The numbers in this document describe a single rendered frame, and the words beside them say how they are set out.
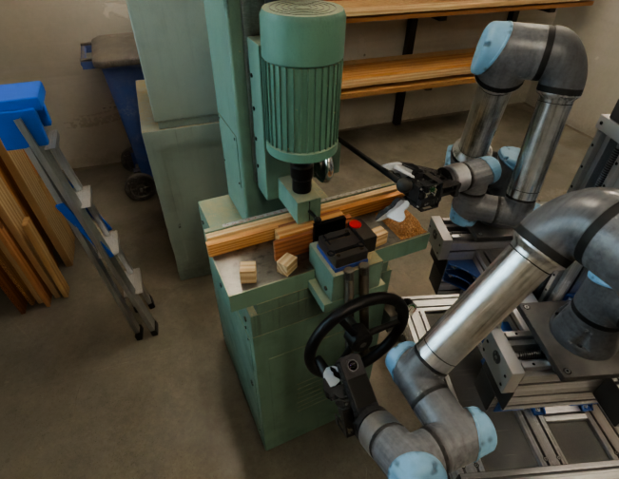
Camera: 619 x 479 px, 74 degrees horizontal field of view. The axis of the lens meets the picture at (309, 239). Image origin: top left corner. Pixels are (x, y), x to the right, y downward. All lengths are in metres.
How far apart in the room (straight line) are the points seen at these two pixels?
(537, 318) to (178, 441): 1.36
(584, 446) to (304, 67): 1.54
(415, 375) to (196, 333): 1.49
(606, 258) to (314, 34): 0.61
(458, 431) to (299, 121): 0.66
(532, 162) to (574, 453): 1.05
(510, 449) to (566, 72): 1.19
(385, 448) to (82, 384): 1.61
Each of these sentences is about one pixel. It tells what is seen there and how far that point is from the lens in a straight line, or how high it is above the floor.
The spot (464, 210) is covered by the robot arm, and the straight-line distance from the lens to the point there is 1.20.
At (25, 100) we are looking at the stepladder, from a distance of 1.56.
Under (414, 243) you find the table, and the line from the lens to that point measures 1.22.
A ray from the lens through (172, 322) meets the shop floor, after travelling 2.20.
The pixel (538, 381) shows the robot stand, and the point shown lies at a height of 0.73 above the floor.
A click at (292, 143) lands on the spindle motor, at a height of 1.21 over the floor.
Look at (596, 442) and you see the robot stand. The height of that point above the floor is 0.21.
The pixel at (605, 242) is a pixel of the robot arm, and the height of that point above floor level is 1.30.
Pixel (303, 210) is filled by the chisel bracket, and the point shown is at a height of 1.01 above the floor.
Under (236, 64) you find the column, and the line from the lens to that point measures 1.12.
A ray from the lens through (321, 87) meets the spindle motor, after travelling 0.91.
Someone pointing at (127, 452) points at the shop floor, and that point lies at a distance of 1.90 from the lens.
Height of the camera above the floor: 1.65
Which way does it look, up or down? 40 degrees down
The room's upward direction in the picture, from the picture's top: 1 degrees clockwise
